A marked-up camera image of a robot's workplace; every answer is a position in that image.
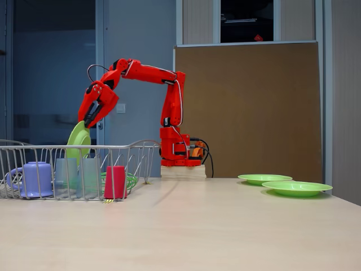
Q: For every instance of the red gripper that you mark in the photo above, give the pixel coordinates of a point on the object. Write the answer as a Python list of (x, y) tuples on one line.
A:
[(107, 99)]

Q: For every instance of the green plastic plate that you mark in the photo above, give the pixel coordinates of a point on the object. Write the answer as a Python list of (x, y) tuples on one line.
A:
[(299, 188), (77, 138), (265, 178)]

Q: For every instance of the translucent grey plastic cup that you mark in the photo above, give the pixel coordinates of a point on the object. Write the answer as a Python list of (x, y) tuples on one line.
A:
[(90, 178), (66, 175)]

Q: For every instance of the red plastic cup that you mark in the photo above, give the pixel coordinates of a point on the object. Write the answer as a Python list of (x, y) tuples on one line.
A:
[(115, 182)]

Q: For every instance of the purple plastic mug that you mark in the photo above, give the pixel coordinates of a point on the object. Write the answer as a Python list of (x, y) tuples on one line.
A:
[(38, 178)]

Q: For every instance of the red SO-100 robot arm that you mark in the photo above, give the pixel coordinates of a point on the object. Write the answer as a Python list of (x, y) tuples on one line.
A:
[(172, 101)]

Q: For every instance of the blue grey door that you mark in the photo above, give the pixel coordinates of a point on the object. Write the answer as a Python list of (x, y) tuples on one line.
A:
[(56, 70)]

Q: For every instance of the yellow black striped tape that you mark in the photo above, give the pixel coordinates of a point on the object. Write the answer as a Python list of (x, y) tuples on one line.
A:
[(108, 201), (146, 183)]

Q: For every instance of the wooden base block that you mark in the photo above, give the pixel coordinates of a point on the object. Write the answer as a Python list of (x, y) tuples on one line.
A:
[(183, 172)]

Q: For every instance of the orange table clamp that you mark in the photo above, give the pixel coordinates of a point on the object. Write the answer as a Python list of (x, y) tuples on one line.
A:
[(198, 152)]

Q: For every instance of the brown pin board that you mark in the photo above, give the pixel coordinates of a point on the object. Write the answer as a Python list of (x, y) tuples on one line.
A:
[(253, 113)]

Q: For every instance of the white spiral notebook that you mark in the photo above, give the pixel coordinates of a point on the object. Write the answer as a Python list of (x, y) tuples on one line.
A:
[(239, 20)]

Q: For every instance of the small red box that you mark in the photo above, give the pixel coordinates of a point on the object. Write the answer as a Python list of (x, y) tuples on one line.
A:
[(258, 37)]

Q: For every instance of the white light switch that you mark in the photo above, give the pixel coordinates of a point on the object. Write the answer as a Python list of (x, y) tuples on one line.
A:
[(122, 108)]

